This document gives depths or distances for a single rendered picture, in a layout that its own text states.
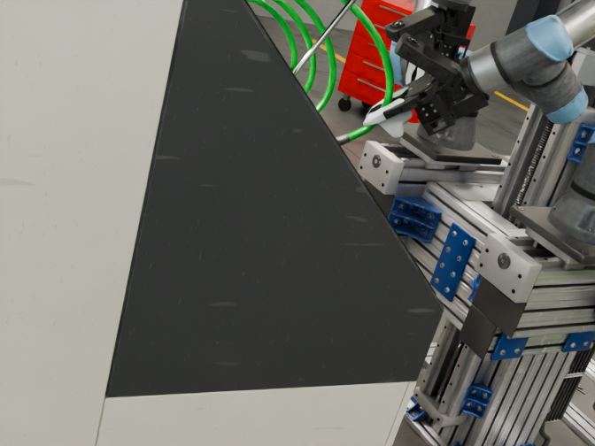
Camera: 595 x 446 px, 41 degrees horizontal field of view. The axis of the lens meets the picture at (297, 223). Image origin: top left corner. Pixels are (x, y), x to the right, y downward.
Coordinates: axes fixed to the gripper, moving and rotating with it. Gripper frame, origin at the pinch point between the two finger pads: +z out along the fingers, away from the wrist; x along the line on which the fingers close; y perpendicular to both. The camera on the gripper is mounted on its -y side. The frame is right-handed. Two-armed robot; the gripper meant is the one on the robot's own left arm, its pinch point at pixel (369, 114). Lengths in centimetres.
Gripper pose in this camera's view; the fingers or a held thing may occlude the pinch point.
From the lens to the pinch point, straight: 145.6
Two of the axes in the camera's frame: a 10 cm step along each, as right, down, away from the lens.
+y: 5.4, 7.6, 3.5
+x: 2.5, -5.4, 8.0
